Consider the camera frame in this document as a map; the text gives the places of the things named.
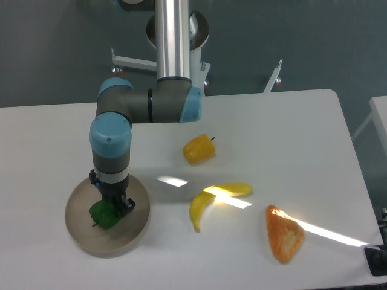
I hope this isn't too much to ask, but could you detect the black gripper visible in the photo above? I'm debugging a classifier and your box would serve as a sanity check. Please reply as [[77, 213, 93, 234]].
[[89, 169, 135, 217]]

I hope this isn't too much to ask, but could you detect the green bell pepper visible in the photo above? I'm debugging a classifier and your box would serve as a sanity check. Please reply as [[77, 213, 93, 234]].
[[89, 200, 122, 230]]

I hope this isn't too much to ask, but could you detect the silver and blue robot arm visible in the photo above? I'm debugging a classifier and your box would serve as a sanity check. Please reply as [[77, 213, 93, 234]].
[[89, 1, 201, 217]]

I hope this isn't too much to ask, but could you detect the beige round plate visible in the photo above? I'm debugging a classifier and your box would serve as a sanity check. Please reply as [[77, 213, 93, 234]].
[[65, 175, 151, 257]]

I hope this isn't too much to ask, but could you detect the yellow bell pepper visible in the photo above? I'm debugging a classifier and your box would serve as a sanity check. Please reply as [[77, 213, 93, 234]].
[[183, 134, 216, 164]]

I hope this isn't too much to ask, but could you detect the yellow banana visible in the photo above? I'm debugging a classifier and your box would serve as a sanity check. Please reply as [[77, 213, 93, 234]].
[[189, 191, 216, 233]]

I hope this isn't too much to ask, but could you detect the orange triangular pastry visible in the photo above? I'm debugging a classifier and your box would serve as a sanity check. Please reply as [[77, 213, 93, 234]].
[[265, 205, 305, 264]]

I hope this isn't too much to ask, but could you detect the black device at table edge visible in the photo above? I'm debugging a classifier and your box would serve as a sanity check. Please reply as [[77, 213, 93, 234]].
[[364, 245, 386, 277]]

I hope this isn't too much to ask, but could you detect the white side table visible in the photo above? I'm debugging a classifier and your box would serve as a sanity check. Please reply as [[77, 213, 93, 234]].
[[351, 96, 387, 153]]

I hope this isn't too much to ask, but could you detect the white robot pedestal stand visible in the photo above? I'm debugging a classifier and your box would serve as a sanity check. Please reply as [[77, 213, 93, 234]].
[[111, 10, 282, 95]]

